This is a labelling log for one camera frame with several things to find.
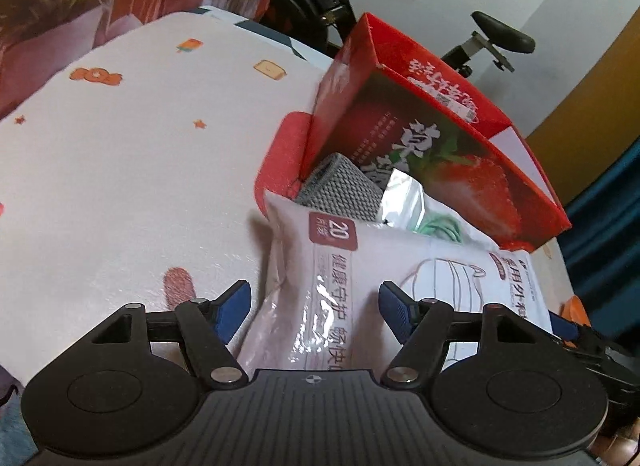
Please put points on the yellow wooden door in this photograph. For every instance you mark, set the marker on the yellow wooden door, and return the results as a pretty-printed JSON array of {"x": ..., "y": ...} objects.
[{"x": 600, "y": 105}]

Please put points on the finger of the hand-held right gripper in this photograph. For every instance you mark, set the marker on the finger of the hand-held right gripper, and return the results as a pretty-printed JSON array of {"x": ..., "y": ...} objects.
[{"x": 562, "y": 325}]

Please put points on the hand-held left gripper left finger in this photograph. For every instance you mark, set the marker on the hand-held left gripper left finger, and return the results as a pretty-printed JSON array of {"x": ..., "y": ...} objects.
[{"x": 234, "y": 307}]

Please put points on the red strawberry print cardboard box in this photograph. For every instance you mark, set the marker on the red strawberry print cardboard box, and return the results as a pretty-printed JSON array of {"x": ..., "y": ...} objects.
[{"x": 430, "y": 70}]

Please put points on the orange round object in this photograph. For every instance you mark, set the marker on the orange round object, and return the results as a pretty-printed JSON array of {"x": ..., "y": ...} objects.
[{"x": 576, "y": 310}]

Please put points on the teal curtain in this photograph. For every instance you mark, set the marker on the teal curtain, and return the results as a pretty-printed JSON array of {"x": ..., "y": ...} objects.
[{"x": 610, "y": 226}]

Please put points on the white face mask packet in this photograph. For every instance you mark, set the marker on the white face mask packet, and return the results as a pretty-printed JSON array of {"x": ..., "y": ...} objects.
[{"x": 320, "y": 271}]

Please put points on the white cartoon print tablecloth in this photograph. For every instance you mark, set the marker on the white cartoon print tablecloth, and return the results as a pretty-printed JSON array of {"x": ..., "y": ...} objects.
[{"x": 125, "y": 170}]

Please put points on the grey knitted cloth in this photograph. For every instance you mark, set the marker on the grey knitted cloth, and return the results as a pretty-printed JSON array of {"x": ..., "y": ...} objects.
[{"x": 345, "y": 185}]

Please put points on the red flat mat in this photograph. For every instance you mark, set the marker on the red flat mat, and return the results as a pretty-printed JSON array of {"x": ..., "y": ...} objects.
[{"x": 285, "y": 145}]

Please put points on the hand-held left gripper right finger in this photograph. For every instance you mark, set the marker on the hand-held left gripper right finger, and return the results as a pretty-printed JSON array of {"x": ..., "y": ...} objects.
[{"x": 395, "y": 308}]

